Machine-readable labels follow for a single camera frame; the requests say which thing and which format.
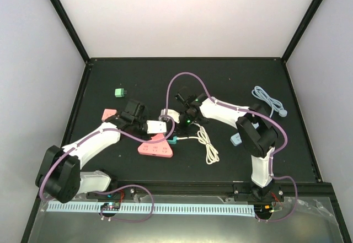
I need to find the circuit board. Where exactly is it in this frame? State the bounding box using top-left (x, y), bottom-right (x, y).
top-left (254, 204), bottom-right (283, 214)
top-left (100, 202), bottom-right (121, 211)

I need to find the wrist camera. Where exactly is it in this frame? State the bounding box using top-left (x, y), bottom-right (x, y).
top-left (146, 120), bottom-right (167, 134)
top-left (160, 109), bottom-right (180, 124)

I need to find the left circuit board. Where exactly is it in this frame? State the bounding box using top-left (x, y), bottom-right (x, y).
top-left (100, 202), bottom-right (121, 211)

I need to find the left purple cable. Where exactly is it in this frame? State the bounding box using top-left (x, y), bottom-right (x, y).
top-left (39, 116), bottom-right (176, 224)

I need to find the teal power strip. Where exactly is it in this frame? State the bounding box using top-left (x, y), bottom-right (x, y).
top-left (167, 136), bottom-right (178, 144)

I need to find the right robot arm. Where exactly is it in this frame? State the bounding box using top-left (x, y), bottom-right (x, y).
top-left (175, 88), bottom-right (278, 201)

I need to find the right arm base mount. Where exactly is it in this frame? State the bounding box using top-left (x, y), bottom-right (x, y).
top-left (233, 181), bottom-right (283, 203)

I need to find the light blue power strip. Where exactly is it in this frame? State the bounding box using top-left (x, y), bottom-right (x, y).
top-left (230, 133), bottom-right (242, 147)

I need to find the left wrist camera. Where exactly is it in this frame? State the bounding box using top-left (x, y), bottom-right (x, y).
top-left (146, 120), bottom-right (167, 134)

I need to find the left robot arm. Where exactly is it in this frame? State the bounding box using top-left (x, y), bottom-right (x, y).
top-left (35, 100), bottom-right (147, 203)

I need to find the pink triangular power strip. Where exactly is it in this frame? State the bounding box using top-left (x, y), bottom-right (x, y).
top-left (137, 133), bottom-right (173, 158)

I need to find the green USB charger plug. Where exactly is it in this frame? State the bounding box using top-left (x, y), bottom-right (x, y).
top-left (114, 88), bottom-right (127, 98)

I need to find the right circuit board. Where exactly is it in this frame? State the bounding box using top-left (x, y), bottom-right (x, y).
top-left (254, 204), bottom-right (283, 214)

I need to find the white slotted cable duct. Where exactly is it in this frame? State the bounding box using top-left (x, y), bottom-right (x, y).
top-left (46, 201), bottom-right (255, 217)

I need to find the light blue coiled cable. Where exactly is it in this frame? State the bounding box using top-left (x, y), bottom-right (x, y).
top-left (251, 85), bottom-right (288, 117)

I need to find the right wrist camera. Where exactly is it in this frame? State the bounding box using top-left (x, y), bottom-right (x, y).
top-left (160, 109), bottom-right (180, 124)

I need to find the pink square socket adapter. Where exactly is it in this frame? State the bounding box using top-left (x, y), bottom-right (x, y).
top-left (101, 109), bottom-right (117, 122)

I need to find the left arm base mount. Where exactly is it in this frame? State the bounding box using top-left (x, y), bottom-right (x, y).
top-left (86, 181), bottom-right (136, 202)

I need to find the white power strip cable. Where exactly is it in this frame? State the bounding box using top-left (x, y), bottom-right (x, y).
top-left (178, 124), bottom-right (220, 165)

